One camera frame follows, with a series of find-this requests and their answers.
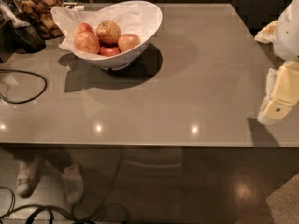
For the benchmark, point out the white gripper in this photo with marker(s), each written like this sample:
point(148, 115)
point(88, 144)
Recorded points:
point(288, 32)

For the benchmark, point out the white oval bowl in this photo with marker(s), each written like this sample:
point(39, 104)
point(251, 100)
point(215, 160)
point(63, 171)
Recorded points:
point(114, 65)

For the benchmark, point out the white paper bowl liner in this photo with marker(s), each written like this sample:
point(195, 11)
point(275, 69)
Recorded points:
point(134, 17)

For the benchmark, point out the small red apple bottom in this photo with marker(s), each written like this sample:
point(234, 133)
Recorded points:
point(109, 51)

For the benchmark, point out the yellowish russet apple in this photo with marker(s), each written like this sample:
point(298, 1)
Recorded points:
point(108, 32)

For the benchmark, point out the white shoe right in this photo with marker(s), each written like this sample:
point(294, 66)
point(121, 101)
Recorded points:
point(73, 184)

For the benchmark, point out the white shoe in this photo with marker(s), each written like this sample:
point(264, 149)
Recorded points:
point(73, 184)
point(28, 176)

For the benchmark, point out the glass jar of cookies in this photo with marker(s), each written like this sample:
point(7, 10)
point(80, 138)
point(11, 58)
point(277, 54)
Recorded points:
point(39, 11)

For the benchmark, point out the white shoe left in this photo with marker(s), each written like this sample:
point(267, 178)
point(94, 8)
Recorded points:
point(28, 176)

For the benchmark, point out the black appliance with handle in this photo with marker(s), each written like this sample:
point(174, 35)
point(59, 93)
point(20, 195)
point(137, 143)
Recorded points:
point(27, 37)

